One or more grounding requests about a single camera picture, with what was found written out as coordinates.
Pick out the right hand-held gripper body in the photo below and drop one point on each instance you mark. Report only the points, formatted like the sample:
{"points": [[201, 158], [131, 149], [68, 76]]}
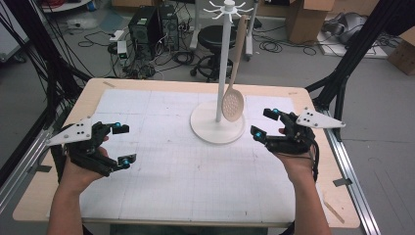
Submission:
{"points": [[314, 119]]}

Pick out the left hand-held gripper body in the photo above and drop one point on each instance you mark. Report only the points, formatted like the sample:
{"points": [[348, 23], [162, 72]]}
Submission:
{"points": [[73, 132]]}

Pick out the beige slotted spoon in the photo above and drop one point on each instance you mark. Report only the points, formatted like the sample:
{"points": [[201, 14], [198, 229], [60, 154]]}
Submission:
{"points": [[232, 104]]}

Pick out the white utensil rack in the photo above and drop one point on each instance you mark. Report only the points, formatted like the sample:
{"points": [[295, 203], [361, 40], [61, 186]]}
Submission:
{"points": [[225, 65]]}

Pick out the person's left hand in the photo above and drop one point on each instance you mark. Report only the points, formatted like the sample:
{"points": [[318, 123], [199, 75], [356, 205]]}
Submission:
{"points": [[75, 179]]}

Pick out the person's right hand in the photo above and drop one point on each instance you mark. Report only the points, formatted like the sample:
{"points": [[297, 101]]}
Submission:
{"points": [[300, 168]]}

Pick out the black tape strip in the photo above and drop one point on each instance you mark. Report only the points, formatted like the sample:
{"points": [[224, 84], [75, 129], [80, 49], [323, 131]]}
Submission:
{"points": [[342, 182], [42, 168]]}

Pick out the white grid mat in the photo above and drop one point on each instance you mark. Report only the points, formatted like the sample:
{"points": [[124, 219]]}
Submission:
{"points": [[182, 182]]}

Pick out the white stand leg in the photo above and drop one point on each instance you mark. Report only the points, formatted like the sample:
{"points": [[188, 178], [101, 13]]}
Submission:
{"points": [[250, 42], [195, 29]]}

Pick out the small white device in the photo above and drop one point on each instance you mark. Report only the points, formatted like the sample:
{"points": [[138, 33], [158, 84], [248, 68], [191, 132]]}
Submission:
{"points": [[122, 49]]}

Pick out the white power strip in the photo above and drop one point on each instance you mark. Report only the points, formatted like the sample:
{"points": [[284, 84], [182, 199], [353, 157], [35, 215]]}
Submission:
{"points": [[116, 36]]}

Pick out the thin wooden stick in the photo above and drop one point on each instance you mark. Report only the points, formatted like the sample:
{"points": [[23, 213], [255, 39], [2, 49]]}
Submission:
{"points": [[334, 212]]}

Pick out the tall cardboard box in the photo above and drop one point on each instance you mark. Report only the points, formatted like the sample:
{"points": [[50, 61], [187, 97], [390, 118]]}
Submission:
{"points": [[305, 23]]}

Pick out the black round stool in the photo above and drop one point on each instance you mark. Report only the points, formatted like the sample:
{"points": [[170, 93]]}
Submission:
{"points": [[212, 37]]}

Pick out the grey headset device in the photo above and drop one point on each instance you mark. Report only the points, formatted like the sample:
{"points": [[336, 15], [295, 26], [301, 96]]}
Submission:
{"points": [[349, 26]]}

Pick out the black computer tower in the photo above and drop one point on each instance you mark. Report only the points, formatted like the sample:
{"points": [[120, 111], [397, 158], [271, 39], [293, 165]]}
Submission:
{"points": [[142, 31], [169, 27]]}

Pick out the small cardboard box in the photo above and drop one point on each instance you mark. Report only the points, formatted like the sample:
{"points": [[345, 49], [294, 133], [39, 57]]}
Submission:
{"points": [[403, 54]]}

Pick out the aluminium rail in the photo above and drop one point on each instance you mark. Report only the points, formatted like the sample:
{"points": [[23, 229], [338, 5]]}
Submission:
{"points": [[23, 166], [355, 196]]}

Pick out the black metal frame stand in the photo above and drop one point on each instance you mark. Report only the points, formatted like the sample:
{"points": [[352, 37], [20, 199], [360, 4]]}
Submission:
{"points": [[352, 55], [39, 49]]}

